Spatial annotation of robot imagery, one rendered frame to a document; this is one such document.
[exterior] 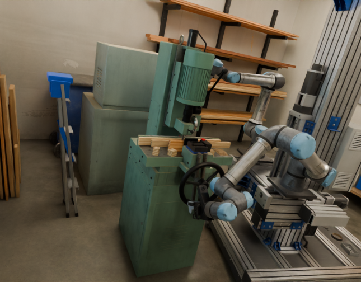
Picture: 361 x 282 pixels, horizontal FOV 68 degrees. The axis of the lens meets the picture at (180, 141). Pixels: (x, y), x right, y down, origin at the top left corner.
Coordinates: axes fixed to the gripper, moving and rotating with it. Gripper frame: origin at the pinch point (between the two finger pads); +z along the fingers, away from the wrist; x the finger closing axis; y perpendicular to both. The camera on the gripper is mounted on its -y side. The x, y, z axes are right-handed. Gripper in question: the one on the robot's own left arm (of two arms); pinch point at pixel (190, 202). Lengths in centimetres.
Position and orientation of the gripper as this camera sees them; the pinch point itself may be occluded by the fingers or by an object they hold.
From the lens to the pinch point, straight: 146.8
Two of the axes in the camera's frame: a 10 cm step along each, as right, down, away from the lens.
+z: -4.5, 1.4, 8.8
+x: 8.9, 0.3, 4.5
